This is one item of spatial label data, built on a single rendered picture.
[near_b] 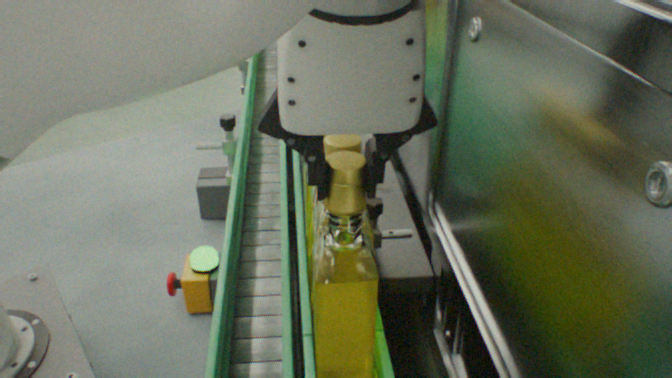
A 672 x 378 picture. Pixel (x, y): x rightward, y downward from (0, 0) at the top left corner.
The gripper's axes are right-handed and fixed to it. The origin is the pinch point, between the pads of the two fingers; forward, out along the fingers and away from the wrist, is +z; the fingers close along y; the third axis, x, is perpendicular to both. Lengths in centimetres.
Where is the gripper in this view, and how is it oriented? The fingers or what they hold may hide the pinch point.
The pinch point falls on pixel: (345, 170)
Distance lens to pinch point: 44.3
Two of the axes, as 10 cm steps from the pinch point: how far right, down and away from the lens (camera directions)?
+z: -0.2, 7.0, 7.2
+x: 0.7, 7.2, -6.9
